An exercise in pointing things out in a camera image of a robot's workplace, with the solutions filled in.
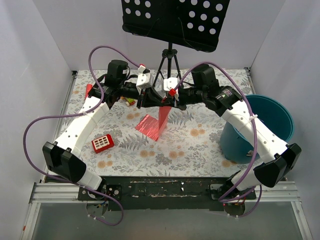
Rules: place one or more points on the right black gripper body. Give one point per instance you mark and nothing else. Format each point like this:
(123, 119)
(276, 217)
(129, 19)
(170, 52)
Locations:
(176, 100)

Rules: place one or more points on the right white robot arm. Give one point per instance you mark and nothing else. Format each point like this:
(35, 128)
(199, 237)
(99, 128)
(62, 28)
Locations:
(272, 157)

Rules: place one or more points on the red trash bag roll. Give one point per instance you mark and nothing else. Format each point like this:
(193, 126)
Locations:
(87, 89)

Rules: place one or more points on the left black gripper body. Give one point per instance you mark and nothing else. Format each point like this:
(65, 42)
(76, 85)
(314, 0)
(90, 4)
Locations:
(142, 98)

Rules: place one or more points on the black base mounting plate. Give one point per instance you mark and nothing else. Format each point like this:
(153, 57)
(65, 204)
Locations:
(164, 193)

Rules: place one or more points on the teal plastic trash bin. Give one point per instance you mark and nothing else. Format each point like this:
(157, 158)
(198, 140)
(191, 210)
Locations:
(270, 112)

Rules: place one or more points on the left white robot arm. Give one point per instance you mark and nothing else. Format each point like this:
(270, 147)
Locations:
(63, 156)

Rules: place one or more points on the black perforated music stand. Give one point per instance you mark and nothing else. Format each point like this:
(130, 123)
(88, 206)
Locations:
(194, 24)

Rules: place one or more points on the aluminium frame rail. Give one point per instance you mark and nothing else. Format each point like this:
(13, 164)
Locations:
(284, 191)

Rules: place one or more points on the floral patterned table mat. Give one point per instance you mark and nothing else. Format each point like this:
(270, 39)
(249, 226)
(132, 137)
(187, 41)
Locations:
(188, 147)

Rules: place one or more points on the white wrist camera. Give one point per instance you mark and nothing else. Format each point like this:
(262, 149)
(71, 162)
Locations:
(168, 86)
(144, 78)

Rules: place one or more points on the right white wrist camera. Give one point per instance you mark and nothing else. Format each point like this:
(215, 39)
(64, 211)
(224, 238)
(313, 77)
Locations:
(168, 86)

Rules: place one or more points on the red plastic trash bag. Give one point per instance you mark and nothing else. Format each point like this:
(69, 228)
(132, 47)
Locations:
(152, 127)

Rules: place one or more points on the red white grid box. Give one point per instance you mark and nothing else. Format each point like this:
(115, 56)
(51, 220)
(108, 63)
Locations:
(102, 143)

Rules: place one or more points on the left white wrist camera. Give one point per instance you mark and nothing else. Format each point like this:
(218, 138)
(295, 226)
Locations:
(144, 78)

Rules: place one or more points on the colourful toy brick car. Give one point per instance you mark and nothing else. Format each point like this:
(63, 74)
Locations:
(128, 101)

